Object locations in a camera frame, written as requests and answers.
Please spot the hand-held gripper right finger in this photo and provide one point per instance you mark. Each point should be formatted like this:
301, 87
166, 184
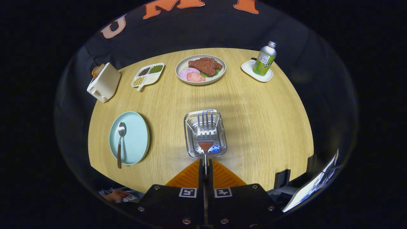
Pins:
241, 203

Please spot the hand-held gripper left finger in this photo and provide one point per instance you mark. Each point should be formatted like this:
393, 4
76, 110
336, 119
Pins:
171, 203

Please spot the silver fork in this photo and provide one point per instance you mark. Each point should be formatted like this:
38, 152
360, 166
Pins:
205, 127

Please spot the light blue round plate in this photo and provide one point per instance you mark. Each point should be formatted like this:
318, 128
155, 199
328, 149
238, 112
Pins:
136, 136

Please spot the pile of yellow soybeans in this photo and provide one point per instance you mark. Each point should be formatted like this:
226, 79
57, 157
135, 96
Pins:
138, 81

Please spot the white divided snack tray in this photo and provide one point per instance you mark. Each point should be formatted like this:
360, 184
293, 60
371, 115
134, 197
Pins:
152, 78

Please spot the salmon pink ham slice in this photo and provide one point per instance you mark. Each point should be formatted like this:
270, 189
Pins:
195, 78

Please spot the pale pink ham slice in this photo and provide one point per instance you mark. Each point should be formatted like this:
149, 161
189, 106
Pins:
186, 73

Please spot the green lettuce leaf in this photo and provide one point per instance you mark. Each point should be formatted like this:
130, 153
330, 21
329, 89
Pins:
213, 73

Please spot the pile of dark beans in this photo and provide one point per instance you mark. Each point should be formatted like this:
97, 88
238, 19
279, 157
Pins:
144, 71

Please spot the white square saucer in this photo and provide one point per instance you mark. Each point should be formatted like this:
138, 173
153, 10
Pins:
248, 68

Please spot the pile of green beans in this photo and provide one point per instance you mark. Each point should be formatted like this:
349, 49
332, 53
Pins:
156, 68

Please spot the cream white toaster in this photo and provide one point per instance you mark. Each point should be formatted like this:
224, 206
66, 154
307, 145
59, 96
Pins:
106, 82

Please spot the round plate with meat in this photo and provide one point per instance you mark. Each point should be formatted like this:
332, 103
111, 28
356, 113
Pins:
182, 65

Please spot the brown steak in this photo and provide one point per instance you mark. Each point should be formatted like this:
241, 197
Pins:
205, 65

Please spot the green and white bottle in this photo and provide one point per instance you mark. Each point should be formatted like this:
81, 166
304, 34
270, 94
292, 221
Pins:
264, 60

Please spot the toasted bread slice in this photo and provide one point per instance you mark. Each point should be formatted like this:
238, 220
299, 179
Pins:
97, 70

